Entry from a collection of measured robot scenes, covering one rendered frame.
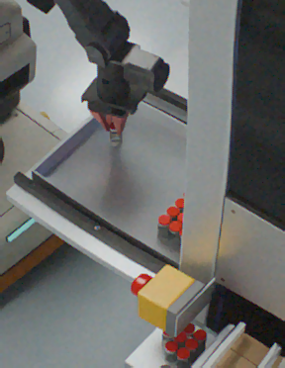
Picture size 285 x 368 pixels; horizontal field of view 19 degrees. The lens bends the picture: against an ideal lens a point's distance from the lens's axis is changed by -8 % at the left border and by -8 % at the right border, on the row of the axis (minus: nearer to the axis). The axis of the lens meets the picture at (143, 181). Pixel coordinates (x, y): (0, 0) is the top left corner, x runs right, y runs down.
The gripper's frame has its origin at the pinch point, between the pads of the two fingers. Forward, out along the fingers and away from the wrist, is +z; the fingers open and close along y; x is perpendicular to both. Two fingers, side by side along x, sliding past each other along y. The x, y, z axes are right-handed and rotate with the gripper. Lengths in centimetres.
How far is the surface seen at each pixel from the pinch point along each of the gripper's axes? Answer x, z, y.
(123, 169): -4.9, 4.4, 3.7
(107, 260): -24.4, 4.4, 9.4
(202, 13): -30, -57, 26
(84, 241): -22.3, 4.4, 4.3
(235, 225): -32, -24, 32
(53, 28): 130, 94, -90
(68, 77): 103, 94, -69
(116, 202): -12.2, 4.3, 5.7
